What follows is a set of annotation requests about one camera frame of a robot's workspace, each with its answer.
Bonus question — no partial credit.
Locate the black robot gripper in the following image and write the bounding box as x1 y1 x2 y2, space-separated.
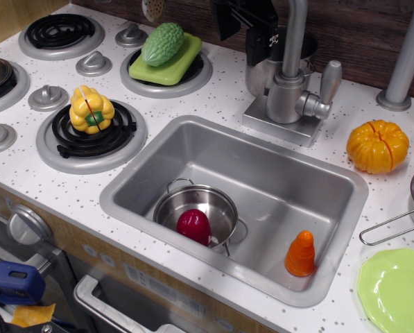
210 0 278 66

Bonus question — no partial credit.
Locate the silver toy faucet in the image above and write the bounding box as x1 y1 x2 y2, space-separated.
242 1 343 148

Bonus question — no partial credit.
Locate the steel pot behind faucet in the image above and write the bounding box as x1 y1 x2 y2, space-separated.
245 26 318 96

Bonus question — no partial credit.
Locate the back right stove burner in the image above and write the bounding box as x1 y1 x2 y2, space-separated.
120 50 212 99

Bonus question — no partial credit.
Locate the stove burner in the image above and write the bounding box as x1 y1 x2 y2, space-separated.
0 61 30 112
36 100 147 175
18 14 105 61
120 50 212 99

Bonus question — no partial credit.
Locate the green plastic cutting board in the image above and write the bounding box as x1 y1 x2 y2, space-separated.
128 33 202 86

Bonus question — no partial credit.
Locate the green toy bitter gourd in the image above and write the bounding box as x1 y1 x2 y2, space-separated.
141 22 184 67

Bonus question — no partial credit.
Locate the hanging slotted spoon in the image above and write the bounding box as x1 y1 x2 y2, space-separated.
141 0 166 23

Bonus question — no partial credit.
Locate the grey stove knob middle back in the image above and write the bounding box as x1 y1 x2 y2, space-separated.
76 51 112 77

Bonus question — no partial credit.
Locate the grey vertical pole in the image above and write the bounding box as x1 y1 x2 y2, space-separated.
377 11 414 112

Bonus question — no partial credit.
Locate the front right stove burner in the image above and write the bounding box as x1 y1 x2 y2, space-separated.
36 100 147 175

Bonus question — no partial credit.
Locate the yellow toy bell pepper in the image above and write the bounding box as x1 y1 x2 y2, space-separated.
69 85 115 135

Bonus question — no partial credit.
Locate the orange toy pumpkin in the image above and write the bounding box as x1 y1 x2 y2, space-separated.
346 120 409 174

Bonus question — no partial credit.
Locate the small steel pot in sink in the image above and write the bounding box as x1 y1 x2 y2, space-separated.
153 178 248 257

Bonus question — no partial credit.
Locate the back left stove burner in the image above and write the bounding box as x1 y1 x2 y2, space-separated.
18 14 105 61

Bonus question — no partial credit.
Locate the red toy pepper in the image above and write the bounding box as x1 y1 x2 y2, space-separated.
176 209 212 246

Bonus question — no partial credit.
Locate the grey stove knob middle front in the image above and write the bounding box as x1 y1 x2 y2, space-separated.
28 85 69 112

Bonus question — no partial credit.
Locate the orange toy carrot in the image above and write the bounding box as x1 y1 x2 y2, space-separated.
284 230 315 277

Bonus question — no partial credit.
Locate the front left stove burner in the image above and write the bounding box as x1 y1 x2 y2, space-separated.
0 61 30 112

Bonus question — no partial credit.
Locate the grey oven dial knob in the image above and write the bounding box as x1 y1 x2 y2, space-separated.
6 204 53 246

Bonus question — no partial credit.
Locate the light green plastic plate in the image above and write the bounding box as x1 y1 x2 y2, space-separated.
357 248 414 332

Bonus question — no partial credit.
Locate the blue clamp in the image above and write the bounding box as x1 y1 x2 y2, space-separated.
0 261 46 305

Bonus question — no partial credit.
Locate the yellow tape piece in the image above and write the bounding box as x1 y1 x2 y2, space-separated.
10 303 55 327

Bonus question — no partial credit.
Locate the grey oven door handle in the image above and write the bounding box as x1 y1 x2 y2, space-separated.
73 273 180 333

